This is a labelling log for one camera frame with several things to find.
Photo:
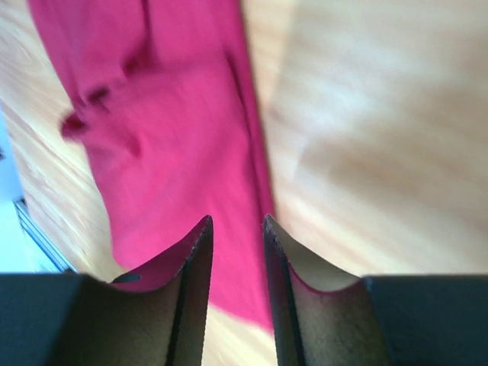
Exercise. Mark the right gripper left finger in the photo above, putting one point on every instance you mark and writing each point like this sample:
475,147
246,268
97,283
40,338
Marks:
153,315

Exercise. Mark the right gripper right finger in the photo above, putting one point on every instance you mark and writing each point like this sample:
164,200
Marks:
323,315

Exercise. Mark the crimson red t shirt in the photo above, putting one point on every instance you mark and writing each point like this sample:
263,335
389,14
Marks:
164,104

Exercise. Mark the left aluminium frame post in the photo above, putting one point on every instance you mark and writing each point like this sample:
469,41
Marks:
58,262

